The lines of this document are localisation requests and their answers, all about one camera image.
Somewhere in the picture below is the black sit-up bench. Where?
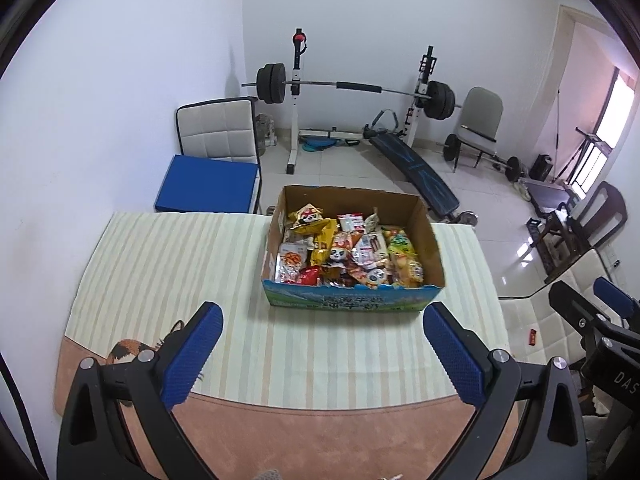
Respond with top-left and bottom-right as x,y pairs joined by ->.
362,109 -> 462,223

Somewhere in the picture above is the dark wooden chair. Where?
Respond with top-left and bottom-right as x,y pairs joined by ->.
542,180 -> 629,282

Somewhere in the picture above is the tripod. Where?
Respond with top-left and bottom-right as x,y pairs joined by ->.
555,127 -> 608,187

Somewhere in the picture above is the grey chair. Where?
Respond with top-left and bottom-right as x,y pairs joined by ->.
452,86 -> 504,172

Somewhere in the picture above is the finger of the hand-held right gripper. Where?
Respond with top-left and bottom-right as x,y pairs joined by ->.
548,281 -> 612,356
592,276 -> 640,333

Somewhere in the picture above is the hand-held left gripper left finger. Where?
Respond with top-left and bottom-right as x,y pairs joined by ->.
56,301 -> 224,480

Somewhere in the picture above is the striped tablecloth with cat print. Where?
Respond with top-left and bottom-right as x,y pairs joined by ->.
55,210 -> 512,480

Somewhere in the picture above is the barbell with black plates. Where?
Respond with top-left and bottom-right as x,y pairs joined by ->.
241,63 -> 458,122

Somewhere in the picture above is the black speaker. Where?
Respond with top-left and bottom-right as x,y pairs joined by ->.
530,154 -> 554,182

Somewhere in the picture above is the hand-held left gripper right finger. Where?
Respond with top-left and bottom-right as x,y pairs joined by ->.
422,301 -> 588,480

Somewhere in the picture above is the white barbell rack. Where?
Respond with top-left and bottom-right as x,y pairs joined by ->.
285,27 -> 437,176

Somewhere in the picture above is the blue balance disc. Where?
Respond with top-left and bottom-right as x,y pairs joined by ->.
300,137 -> 342,154

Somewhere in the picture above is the white leather chair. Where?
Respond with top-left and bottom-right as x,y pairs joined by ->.
497,247 -> 622,367

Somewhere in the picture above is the cardboard box with blue print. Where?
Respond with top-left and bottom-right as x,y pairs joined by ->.
261,185 -> 446,313

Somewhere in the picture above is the pile of mixed snacks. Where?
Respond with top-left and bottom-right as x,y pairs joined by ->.
274,202 -> 426,291

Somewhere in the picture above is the white padded chair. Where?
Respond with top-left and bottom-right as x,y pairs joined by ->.
175,96 -> 263,166

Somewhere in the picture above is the small barbell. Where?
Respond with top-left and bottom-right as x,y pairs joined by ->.
442,132 -> 523,183

